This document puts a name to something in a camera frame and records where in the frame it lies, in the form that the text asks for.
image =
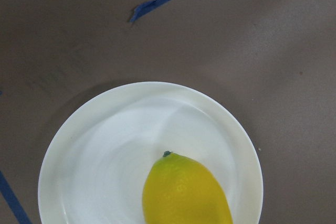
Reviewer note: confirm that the yellow plastic lemon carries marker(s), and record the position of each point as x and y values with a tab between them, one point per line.
179	189

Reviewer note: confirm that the white round plate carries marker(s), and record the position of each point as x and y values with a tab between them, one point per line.
96	165

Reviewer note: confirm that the blue tape strip left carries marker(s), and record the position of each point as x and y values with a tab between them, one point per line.
13	202

